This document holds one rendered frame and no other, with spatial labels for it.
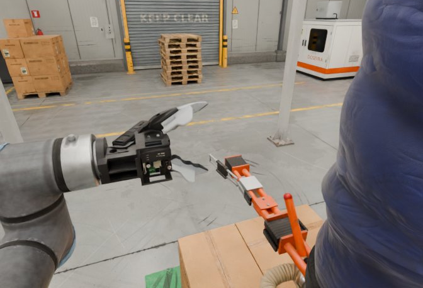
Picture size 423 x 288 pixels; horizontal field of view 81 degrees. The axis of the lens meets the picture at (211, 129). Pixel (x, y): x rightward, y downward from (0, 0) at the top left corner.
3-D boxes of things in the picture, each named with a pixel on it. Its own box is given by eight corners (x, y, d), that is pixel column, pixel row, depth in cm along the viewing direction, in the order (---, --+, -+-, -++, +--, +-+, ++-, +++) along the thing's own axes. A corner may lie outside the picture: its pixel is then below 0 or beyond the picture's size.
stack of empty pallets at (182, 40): (203, 83, 726) (203, 36, 671) (166, 86, 695) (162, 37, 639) (192, 73, 837) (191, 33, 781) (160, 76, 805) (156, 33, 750)
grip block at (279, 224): (307, 246, 69) (310, 231, 66) (276, 256, 66) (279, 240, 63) (289, 224, 76) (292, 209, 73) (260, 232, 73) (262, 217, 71)
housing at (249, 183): (262, 196, 87) (264, 186, 85) (245, 200, 85) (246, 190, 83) (253, 185, 93) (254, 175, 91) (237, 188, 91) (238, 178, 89)
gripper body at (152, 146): (176, 180, 43) (102, 195, 39) (168, 156, 50) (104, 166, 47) (174, 141, 39) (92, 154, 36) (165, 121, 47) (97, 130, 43)
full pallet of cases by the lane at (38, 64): (65, 95, 615) (45, 19, 541) (17, 99, 586) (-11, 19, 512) (73, 83, 720) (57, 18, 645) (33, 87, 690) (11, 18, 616)
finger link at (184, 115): (216, 112, 42) (174, 146, 42) (206, 101, 47) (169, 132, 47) (205, 99, 40) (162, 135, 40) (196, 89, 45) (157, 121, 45)
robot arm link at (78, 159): (79, 171, 46) (67, 124, 42) (107, 166, 48) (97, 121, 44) (71, 202, 39) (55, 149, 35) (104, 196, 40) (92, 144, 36)
